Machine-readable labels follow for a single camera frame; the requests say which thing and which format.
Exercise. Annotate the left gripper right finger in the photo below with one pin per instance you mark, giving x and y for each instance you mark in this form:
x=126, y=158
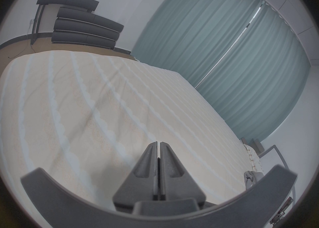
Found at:
x=183, y=192

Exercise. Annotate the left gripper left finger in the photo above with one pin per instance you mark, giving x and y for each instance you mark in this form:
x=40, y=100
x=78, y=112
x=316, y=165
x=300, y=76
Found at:
x=135, y=192

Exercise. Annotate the bed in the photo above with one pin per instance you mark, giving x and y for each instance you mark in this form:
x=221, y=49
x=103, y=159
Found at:
x=112, y=109

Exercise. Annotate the grey garment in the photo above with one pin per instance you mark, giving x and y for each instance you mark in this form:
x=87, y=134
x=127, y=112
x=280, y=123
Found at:
x=251, y=179

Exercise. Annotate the white printed pillow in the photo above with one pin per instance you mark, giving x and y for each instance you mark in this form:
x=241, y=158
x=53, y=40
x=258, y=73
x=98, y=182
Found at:
x=255, y=159

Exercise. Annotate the grey bedside table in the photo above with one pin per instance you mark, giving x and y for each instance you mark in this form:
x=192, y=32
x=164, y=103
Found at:
x=256, y=144

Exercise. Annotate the blue-green curtain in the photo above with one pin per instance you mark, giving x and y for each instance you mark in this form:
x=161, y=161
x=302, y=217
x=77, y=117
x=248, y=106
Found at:
x=199, y=22
x=261, y=77

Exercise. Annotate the black chest of drawers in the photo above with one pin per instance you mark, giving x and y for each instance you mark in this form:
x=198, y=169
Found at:
x=84, y=27

